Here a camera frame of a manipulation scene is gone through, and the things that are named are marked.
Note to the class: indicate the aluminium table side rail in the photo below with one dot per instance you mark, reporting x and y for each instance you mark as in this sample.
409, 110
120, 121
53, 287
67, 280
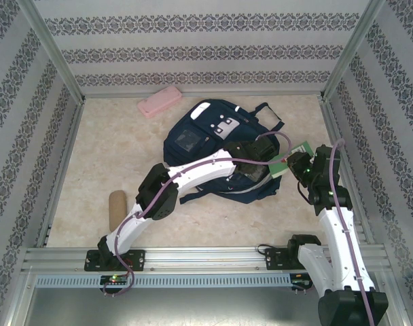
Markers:
330, 117
62, 169

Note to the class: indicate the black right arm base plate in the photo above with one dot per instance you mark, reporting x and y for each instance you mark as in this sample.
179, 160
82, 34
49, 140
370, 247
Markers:
274, 259

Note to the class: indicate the aluminium table end rail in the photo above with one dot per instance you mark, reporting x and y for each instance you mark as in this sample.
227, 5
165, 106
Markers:
227, 94

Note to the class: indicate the pink pencil case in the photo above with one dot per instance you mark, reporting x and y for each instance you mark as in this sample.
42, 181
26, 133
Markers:
159, 102

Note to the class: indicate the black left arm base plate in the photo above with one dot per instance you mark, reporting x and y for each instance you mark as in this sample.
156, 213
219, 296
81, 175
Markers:
137, 259

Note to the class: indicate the aluminium mounting rail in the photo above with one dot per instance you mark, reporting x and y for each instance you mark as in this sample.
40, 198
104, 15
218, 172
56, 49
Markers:
206, 258

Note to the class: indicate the grey metal sheet panel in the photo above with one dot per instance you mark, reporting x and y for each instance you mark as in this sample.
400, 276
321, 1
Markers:
206, 305

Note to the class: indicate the brown cork pencil case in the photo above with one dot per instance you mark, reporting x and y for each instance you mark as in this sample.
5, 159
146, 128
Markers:
117, 208

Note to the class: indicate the small control board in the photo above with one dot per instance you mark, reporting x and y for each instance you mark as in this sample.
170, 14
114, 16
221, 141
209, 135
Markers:
115, 279
301, 278

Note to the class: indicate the aluminium frame post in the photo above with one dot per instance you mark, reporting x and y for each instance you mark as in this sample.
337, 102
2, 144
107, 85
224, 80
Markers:
352, 47
53, 51

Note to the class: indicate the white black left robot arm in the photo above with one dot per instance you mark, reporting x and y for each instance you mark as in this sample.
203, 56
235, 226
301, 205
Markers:
199, 173

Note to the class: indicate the navy blue backpack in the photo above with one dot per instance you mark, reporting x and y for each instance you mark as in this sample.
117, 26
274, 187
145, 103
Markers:
247, 125

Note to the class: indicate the green book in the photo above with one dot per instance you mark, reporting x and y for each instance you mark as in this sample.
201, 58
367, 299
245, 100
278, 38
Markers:
278, 170

